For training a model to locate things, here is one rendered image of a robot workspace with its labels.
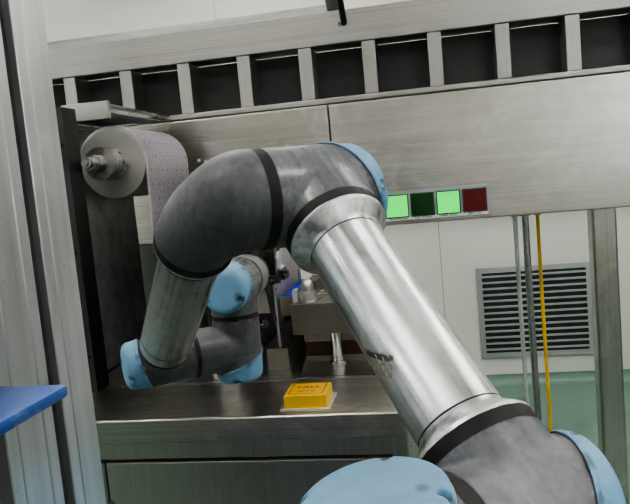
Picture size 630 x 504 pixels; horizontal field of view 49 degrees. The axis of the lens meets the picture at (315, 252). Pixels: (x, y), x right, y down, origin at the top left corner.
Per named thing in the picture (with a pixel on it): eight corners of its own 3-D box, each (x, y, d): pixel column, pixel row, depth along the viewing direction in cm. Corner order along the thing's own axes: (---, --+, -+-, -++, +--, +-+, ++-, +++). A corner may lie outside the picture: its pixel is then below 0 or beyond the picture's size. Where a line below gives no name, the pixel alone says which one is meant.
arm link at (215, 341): (191, 382, 113) (183, 316, 112) (255, 368, 118) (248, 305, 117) (205, 394, 106) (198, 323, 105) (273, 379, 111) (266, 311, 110)
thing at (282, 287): (274, 306, 139) (265, 214, 137) (297, 286, 162) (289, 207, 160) (277, 306, 139) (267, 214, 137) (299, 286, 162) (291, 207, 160)
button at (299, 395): (284, 410, 112) (283, 395, 112) (292, 396, 119) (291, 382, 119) (326, 408, 111) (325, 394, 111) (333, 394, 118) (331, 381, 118)
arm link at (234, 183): (176, 221, 67) (130, 412, 105) (280, 209, 71) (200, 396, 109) (148, 131, 72) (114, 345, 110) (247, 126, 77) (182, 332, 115)
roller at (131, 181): (85, 200, 143) (77, 132, 142) (136, 196, 168) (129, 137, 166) (149, 195, 141) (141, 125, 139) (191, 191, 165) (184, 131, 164)
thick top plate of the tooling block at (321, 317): (293, 335, 135) (290, 304, 134) (324, 297, 174) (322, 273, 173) (375, 331, 132) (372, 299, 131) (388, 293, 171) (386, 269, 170)
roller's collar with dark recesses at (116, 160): (86, 181, 136) (82, 148, 136) (100, 180, 142) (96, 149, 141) (116, 178, 135) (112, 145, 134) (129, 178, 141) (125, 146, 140)
